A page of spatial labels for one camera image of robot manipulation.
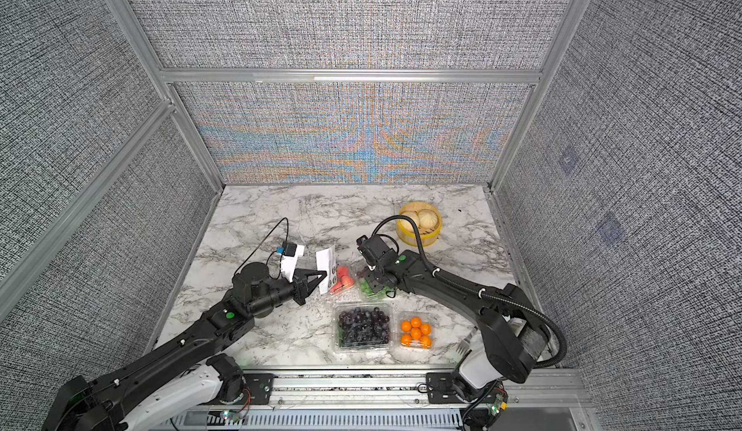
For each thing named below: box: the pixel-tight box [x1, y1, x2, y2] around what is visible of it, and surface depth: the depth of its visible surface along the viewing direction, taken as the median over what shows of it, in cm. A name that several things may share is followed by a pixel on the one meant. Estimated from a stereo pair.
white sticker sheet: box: [314, 244, 338, 295], surface depth 76 cm
